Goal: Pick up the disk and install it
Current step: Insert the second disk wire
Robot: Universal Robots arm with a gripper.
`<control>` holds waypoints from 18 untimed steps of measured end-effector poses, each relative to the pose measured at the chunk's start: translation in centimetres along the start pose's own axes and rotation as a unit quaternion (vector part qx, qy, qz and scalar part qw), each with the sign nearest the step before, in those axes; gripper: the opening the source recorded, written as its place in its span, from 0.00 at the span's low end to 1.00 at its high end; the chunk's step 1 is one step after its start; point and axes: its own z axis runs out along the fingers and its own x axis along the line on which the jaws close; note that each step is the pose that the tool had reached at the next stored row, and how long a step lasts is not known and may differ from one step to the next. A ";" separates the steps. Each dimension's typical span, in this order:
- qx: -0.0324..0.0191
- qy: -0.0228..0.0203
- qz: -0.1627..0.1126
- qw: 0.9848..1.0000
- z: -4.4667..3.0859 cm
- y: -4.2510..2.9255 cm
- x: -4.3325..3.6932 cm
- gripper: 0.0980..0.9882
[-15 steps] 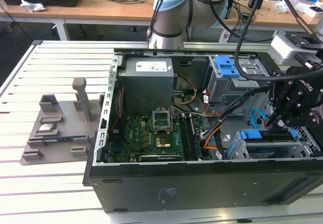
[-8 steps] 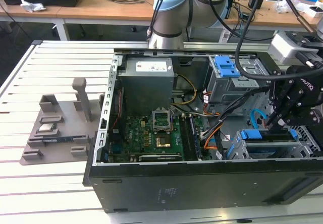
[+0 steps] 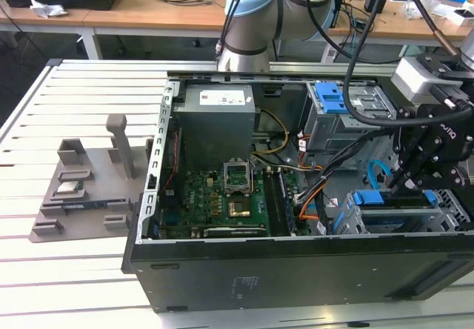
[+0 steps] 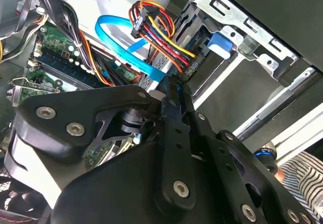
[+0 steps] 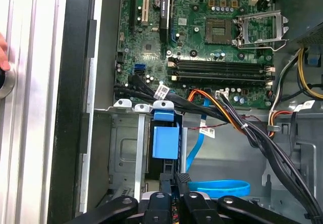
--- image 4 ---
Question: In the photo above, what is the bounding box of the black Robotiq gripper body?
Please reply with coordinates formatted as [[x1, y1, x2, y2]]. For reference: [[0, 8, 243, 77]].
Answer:
[[50, 141, 241, 224]]

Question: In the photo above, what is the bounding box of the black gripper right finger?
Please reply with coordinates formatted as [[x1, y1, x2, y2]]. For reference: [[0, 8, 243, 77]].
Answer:
[[182, 84, 314, 224]]

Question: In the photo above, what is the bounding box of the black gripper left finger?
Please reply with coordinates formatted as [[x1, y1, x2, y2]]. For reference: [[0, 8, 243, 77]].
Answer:
[[4, 76, 198, 211]]

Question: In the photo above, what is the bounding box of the round black tool blue ring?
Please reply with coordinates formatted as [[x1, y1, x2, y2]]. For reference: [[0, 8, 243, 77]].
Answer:
[[253, 142, 279, 176]]

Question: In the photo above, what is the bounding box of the hard disk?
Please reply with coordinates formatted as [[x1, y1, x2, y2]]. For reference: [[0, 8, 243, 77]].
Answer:
[[174, 16, 233, 77]]

